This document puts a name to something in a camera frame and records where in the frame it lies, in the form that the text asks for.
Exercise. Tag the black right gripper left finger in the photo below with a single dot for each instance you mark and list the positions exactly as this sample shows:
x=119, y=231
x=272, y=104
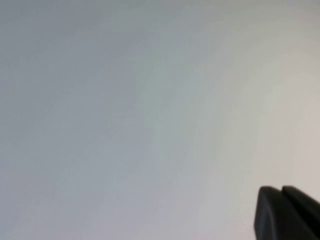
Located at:
x=270, y=220

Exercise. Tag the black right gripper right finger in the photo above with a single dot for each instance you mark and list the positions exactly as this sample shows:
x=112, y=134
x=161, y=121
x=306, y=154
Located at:
x=305, y=202

